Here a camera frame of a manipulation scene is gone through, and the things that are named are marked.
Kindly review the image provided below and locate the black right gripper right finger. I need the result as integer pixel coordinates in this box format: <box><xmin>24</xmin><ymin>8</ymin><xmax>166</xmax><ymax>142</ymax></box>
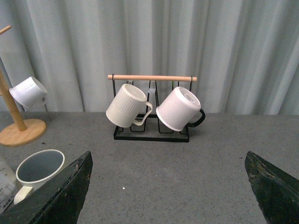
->
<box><xmin>244</xmin><ymin>151</ymin><xmax>299</xmax><ymax>224</ymax></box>

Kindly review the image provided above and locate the cream ribbed mug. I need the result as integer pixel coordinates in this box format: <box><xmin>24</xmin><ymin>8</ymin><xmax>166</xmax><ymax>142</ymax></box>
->
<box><xmin>106</xmin><ymin>84</ymin><xmax>153</xmax><ymax>128</ymax></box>
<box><xmin>14</xmin><ymin>149</ymin><xmax>65</xmax><ymax>205</ymax></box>

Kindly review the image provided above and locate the cream ribbed mug on rack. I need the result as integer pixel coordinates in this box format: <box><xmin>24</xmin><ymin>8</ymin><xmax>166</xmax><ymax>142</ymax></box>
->
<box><xmin>106</xmin><ymin>84</ymin><xmax>153</xmax><ymax>128</ymax></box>

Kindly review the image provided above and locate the wooden mug tree stand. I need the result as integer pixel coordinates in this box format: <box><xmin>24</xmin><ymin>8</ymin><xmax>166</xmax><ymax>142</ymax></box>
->
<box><xmin>0</xmin><ymin>25</ymin><xmax>47</xmax><ymax>147</ymax></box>

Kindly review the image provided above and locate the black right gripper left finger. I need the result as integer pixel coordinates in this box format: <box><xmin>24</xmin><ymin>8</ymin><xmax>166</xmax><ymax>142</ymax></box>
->
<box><xmin>0</xmin><ymin>151</ymin><xmax>93</xmax><ymax>224</ymax></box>

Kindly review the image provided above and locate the black wire mug rack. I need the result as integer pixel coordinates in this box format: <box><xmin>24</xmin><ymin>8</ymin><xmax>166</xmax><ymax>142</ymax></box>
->
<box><xmin>108</xmin><ymin>74</ymin><xmax>197</xmax><ymax>142</ymax></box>

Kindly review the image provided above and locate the blue white milk carton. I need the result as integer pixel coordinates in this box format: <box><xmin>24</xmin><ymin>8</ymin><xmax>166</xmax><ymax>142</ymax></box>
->
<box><xmin>0</xmin><ymin>157</ymin><xmax>21</xmax><ymax>214</ymax></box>

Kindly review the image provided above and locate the white mug with black handle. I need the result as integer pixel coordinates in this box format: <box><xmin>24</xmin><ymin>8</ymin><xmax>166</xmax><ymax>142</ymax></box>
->
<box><xmin>156</xmin><ymin>86</ymin><xmax>206</xmax><ymax>132</ymax></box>

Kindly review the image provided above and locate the white mug on tree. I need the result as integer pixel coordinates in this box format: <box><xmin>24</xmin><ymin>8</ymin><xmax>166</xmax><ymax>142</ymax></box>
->
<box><xmin>9</xmin><ymin>77</ymin><xmax>48</xmax><ymax>109</ymax></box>

